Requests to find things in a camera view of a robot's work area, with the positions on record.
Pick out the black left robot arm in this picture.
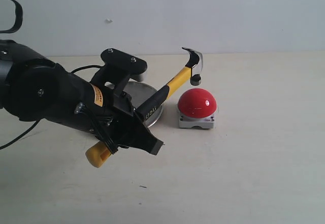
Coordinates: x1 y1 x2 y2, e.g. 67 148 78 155
1 40 163 155

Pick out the red dome push button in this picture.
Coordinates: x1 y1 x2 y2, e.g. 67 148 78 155
177 88 218 130

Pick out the yellow black claw hammer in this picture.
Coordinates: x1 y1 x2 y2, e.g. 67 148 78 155
85 47 204 169

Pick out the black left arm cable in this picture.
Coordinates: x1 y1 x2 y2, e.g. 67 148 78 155
0 0 120 153

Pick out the round steel plate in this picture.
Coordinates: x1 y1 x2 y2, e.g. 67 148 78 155
104 81 164 128

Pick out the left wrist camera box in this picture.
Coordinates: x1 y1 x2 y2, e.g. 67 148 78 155
101 48 148 82

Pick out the small white wall hook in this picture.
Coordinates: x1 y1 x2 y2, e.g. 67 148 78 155
105 18 113 23

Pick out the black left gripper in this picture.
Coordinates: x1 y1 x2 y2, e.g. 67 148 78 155
73 63 164 155

